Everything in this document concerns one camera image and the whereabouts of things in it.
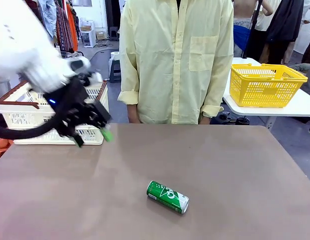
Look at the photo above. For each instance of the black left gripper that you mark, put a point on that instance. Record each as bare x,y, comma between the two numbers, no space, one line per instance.
74,107

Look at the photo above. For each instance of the green drink can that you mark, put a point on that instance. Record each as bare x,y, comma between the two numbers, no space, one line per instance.
168,197

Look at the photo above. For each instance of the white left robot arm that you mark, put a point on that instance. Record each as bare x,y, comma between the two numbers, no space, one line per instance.
27,50

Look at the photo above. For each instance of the person's right forearm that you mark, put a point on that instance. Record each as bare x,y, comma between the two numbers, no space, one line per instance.
133,113

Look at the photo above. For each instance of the person's left forearm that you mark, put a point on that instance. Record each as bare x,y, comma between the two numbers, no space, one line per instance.
205,120

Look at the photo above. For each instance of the cream basket with brown rim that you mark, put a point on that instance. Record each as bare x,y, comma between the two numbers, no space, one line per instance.
22,112

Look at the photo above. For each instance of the yellow shopping basket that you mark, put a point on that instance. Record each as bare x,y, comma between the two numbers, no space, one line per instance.
267,86

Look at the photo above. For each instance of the black step stool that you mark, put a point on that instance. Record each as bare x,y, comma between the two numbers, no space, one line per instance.
115,72

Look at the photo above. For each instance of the white paper roll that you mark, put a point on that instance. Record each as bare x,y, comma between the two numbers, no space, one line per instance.
115,55

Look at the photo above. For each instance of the orange cloth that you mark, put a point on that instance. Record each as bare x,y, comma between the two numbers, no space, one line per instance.
2,150

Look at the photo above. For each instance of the cardboard box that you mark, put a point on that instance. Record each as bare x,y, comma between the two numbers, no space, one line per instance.
101,35

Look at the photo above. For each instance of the white appliance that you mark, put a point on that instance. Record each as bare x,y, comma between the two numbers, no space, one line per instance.
88,35

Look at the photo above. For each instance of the person in yellow shirt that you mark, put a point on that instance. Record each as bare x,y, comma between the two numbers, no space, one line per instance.
177,62

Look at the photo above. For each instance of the striped hanging clothes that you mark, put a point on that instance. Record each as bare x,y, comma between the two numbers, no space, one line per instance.
65,27

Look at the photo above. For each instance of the black chair base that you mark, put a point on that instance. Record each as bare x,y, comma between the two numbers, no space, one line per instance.
232,118

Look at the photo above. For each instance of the white table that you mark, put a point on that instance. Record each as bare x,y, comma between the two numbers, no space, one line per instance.
270,110

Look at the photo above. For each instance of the mannequin with blue cloth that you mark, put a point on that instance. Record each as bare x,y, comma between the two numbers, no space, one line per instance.
241,27

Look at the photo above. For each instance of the black hanging garment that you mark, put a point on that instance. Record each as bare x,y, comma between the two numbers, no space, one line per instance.
285,25

